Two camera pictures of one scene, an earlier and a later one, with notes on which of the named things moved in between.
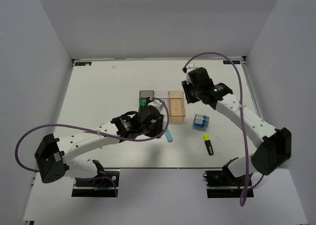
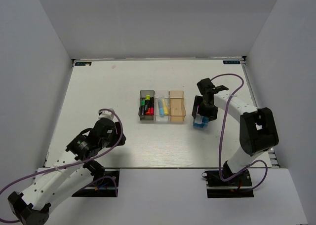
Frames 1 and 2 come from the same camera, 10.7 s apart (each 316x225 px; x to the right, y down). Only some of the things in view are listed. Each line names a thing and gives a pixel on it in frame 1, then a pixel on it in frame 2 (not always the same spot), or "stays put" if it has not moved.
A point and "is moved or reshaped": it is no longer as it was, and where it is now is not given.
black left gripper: (158, 129) → (116, 135)
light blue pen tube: (168, 135) is moved or reshaped
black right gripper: (186, 87) → (212, 114)
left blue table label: (82, 63) stays put
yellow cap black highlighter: (206, 138) → (147, 98)
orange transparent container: (177, 106) stays put
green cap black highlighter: (143, 104) stays put
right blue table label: (233, 61) stays put
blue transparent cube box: (201, 122) stays put
